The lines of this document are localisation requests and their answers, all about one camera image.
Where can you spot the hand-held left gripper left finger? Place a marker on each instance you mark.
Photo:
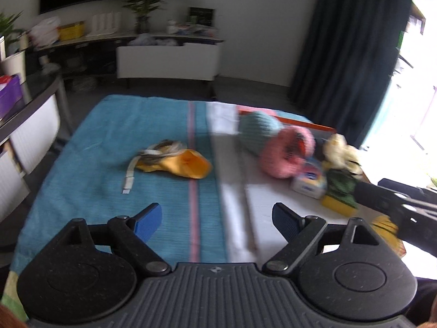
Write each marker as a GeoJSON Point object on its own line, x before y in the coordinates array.
{"type": "Point", "coordinates": [148, 222]}

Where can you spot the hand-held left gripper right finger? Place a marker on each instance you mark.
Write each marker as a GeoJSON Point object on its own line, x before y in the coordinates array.
{"type": "Point", "coordinates": [286, 223]}

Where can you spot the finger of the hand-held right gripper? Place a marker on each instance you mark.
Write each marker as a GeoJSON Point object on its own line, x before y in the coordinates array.
{"type": "Point", "coordinates": [399, 186]}
{"type": "Point", "coordinates": [375, 196]}

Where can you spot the white cardboard box orange rim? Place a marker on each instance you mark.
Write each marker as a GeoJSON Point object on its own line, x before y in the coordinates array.
{"type": "Point", "coordinates": [273, 198]}

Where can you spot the yellow striped knit cloth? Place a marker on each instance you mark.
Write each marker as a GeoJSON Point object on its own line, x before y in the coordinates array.
{"type": "Point", "coordinates": [385, 229]}

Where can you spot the green scouring sponge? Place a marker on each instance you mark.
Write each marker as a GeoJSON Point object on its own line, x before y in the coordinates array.
{"type": "Point", "coordinates": [338, 184]}

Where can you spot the cream plush toy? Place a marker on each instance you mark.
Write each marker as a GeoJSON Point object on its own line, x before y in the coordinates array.
{"type": "Point", "coordinates": [338, 150]}

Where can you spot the pink knit hat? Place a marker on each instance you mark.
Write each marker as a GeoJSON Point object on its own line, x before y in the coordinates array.
{"type": "Point", "coordinates": [276, 157]}

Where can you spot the light blue knit hat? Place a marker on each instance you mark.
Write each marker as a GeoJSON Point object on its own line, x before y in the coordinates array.
{"type": "Point", "coordinates": [256, 129]}

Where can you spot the tissue pack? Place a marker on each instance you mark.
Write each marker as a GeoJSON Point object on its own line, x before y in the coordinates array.
{"type": "Point", "coordinates": [307, 181]}

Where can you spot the blue towel with pink stripe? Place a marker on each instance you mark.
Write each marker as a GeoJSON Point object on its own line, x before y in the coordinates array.
{"type": "Point", "coordinates": [102, 177]}

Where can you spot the orange cloth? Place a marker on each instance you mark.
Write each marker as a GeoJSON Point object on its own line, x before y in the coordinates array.
{"type": "Point", "coordinates": [187, 164]}

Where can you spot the bright window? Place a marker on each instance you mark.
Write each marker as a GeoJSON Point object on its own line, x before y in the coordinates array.
{"type": "Point", "coordinates": [416, 109]}

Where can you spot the white cloth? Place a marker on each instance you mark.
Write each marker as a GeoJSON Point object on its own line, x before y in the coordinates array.
{"type": "Point", "coordinates": [228, 164]}

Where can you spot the dark curtain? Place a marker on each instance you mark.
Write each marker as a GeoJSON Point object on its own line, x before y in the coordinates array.
{"type": "Point", "coordinates": [348, 41]}

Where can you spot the white storage bin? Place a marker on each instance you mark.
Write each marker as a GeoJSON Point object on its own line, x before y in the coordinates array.
{"type": "Point", "coordinates": [167, 61]}

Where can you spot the pile of clothes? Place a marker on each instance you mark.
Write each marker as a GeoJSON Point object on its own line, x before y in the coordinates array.
{"type": "Point", "coordinates": [153, 40]}

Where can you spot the purple box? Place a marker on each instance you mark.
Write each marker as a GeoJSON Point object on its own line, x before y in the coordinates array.
{"type": "Point", "coordinates": [8, 95]}

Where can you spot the dark tv stand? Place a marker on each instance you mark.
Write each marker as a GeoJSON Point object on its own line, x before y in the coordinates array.
{"type": "Point", "coordinates": [85, 43]}

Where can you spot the shelf clutter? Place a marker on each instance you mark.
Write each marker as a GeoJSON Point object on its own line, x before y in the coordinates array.
{"type": "Point", "coordinates": [191, 29]}

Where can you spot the green plant in vase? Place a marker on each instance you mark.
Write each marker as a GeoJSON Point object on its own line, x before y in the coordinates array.
{"type": "Point", "coordinates": [142, 24]}

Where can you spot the yellow box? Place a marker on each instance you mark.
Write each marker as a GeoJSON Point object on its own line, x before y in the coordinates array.
{"type": "Point", "coordinates": [71, 31]}

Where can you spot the plant in white pot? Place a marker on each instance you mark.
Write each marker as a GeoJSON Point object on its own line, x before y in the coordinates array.
{"type": "Point", "coordinates": [13, 65]}

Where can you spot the dark green box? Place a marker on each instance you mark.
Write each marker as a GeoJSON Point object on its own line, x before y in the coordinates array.
{"type": "Point", "coordinates": [201, 16]}

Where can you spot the white plastic bag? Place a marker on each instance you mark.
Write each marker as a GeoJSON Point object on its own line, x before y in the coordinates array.
{"type": "Point", "coordinates": [44, 30]}

